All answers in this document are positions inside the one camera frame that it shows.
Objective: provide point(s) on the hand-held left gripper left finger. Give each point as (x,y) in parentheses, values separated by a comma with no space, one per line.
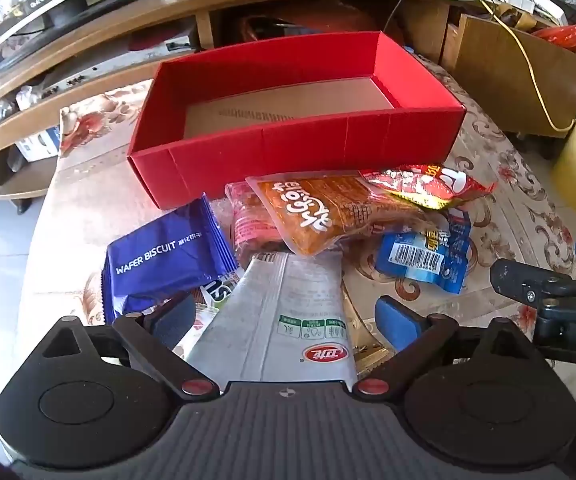
(175,317)

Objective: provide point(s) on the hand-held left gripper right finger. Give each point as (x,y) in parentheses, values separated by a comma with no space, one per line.
(395,322)

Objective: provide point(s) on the purple wafer biscuit packet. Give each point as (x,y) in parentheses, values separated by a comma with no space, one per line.
(133,305)
(163,250)

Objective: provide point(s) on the green white snack packet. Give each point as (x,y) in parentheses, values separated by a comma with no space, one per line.
(213,292)

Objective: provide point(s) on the blue sausage packet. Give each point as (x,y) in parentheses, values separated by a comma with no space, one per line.
(417,255)

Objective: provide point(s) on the silver white snack packet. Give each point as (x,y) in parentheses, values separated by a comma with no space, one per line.
(278,310)

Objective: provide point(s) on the pink snack packet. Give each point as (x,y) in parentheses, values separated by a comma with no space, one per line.
(248,225)

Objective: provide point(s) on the orange snack packet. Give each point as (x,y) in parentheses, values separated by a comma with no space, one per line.
(328,215)

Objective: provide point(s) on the red yellow snack packet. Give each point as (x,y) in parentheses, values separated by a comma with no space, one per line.
(417,185)

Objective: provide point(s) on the red cardboard box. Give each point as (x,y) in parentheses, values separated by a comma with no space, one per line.
(268,160)

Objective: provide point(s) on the floral tablecloth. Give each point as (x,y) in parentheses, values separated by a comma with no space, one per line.
(517,200)

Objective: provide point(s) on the red plastic bag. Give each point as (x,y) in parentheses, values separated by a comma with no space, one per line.
(562,35)

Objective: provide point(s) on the white carton box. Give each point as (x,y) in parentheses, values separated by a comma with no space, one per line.
(38,146)

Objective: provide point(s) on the silver disc player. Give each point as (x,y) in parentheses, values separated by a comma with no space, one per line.
(93,77)

